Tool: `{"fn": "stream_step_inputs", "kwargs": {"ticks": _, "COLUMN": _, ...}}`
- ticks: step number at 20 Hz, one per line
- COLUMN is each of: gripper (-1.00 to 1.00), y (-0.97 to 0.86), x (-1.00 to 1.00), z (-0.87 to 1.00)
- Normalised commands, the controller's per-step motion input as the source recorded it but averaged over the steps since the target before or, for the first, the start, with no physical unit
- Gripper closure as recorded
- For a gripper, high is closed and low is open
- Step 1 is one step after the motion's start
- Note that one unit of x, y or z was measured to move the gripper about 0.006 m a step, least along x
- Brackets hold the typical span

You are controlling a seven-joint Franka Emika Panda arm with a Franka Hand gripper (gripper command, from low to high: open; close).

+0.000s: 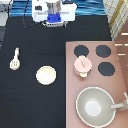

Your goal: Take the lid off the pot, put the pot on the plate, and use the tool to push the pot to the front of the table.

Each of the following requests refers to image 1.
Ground pink pot lid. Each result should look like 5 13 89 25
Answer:
74 56 92 72

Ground black table mat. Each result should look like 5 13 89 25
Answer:
0 16 110 128

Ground black burner back left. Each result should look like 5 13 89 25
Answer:
74 45 89 57

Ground cream round plate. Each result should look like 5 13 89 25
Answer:
36 66 57 85

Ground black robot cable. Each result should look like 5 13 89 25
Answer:
21 9 48 30

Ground black burner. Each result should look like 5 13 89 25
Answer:
96 45 111 58
74 45 89 57
98 62 115 76

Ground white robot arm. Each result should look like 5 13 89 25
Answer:
32 0 77 27

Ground large grey frying pan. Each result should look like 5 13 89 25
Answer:
76 87 128 128

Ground pink toy pot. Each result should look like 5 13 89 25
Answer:
74 56 92 78

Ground cream slotted spatula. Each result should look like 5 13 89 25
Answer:
10 48 20 70

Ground blue and white gripper body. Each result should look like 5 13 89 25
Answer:
46 13 63 27

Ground pink toy stove top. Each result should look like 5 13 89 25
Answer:
66 41 128 128

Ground black burner back right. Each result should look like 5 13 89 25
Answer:
96 45 111 58

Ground black burner front right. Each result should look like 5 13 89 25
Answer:
98 62 115 76

